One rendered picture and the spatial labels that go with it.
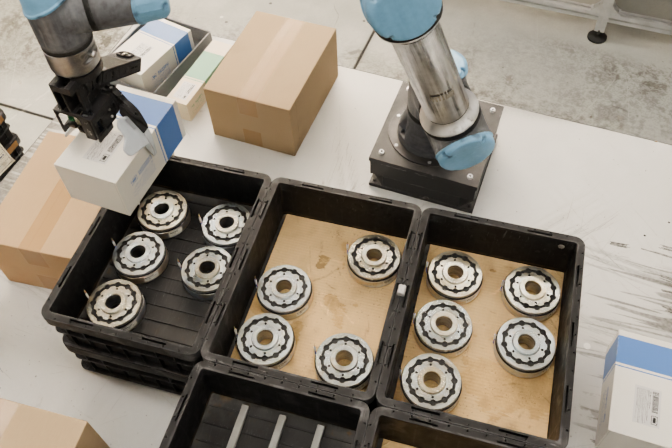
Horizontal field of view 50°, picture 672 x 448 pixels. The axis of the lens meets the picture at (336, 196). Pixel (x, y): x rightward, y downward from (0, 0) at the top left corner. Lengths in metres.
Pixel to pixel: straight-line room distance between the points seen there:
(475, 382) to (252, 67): 0.90
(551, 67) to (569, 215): 1.46
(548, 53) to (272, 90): 1.69
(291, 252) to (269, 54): 0.56
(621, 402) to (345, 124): 0.91
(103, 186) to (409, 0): 0.57
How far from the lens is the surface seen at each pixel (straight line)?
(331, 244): 1.43
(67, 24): 1.06
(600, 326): 1.56
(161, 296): 1.42
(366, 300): 1.36
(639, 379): 1.43
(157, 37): 1.99
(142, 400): 1.48
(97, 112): 1.16
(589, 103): 2.97
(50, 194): 1.61
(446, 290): 1.35
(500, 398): 1.30
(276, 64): 1.74
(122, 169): 1.22
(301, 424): 1.27
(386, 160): 1.60
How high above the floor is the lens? 2.02
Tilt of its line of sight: 53 degrees down
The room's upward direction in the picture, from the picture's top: 3 degrees counter-clockwise
